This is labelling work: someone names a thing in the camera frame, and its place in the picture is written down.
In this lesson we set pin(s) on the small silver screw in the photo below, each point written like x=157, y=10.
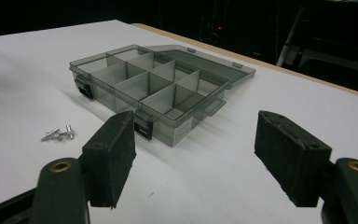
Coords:
x=49, y=135
x=61, y=135
x=70, y=131

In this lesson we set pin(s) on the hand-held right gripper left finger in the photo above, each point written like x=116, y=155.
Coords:
x=108, y=161

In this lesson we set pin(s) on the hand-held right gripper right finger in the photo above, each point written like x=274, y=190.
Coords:
x=292, y=158

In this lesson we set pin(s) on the grey transparent compartment box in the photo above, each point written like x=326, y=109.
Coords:
x=136, y=84

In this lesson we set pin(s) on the wooden table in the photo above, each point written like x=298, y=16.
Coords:
x=261, y=63

